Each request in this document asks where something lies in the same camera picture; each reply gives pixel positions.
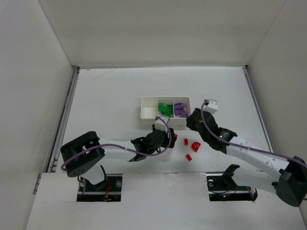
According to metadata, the large purple arch lego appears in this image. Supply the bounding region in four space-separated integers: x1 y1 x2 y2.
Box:
173 103 185 116

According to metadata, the red curved lego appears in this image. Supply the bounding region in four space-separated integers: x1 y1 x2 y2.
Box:
191 142 201 152

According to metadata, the green two-stud lego brick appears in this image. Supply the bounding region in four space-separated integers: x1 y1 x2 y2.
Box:
159 106 170 116

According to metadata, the small purple curved lego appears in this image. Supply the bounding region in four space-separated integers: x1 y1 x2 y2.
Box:
180 111 188 118

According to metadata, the long green lego plate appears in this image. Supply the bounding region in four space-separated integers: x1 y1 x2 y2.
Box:
163 112 173 118

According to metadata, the green square lego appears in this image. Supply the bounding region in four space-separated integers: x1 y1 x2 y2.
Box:
166 104 173 114
158 103 166 113

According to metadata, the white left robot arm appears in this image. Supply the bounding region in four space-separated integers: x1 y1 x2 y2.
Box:
60 127 177 185

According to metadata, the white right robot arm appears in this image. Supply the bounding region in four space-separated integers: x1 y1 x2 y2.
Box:
186 108 307 207

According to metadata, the white divided plastic container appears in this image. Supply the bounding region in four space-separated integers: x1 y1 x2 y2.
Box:
140 96 191 128

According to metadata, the small red lego lower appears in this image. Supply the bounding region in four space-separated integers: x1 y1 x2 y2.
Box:
186 154 192 161

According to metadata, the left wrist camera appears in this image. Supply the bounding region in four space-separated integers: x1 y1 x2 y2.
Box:
154 116 169 132

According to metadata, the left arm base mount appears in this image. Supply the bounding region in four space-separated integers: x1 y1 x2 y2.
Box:
76 165 123 203

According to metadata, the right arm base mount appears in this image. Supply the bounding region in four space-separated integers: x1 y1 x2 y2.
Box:
206 164 258 202

